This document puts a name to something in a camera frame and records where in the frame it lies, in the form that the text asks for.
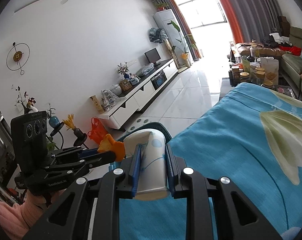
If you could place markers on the pink left sleeve forearm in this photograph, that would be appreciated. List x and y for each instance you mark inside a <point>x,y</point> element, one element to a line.
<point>17,220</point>

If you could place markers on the dark green sofa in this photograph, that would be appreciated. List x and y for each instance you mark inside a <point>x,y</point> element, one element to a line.
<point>291,63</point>

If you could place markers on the covered standing fan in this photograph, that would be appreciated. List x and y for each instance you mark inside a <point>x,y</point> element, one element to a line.
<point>157,35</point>

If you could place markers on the round wall clock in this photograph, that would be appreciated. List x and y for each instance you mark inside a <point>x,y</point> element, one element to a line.
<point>17,57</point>

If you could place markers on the orange plastic bag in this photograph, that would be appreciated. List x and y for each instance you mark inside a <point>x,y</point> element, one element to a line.
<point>98,131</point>

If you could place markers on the white tv cabinet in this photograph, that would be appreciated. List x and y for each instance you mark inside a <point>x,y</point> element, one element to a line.
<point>140,96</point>

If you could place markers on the cluttered coffee table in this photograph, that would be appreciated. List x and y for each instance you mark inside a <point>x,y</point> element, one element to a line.
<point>255,63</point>

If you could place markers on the white blue-dotted paper cup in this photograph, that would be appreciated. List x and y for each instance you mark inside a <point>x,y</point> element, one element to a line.
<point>152,180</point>

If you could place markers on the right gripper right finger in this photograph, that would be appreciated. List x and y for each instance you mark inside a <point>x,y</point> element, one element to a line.
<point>215,209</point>

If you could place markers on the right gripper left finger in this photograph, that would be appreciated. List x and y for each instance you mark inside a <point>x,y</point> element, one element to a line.
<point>90,209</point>

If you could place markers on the orange and grey curtain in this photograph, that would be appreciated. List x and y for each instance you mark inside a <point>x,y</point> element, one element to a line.
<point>251,19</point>

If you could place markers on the orange peel piece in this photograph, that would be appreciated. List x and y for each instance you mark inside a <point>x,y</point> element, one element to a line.
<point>108,143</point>

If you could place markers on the left hand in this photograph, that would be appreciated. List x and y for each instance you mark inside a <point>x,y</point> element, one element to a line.
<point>42,202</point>

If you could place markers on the potted tall green plant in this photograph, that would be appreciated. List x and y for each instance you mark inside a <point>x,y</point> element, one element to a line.
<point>181,48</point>

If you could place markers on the black monitor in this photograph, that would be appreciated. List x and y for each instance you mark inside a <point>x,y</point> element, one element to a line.
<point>153,56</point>

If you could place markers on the blue floral tablecloth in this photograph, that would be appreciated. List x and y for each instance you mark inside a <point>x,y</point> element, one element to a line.
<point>253,136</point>

